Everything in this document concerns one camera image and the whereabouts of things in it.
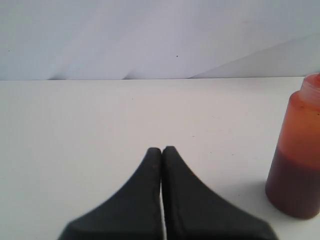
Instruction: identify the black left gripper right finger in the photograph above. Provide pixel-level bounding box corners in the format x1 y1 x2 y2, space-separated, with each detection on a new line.
161 146 277 240

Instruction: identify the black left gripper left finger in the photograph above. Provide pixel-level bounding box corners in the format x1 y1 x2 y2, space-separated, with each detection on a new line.
59 147 162 240

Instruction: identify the red sauce squeeze bottle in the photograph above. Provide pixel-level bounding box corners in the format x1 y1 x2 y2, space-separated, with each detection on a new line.
265 73 320 219

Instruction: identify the white backdrop sheet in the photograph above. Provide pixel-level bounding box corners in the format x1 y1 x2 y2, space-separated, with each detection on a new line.
0 0 320 81

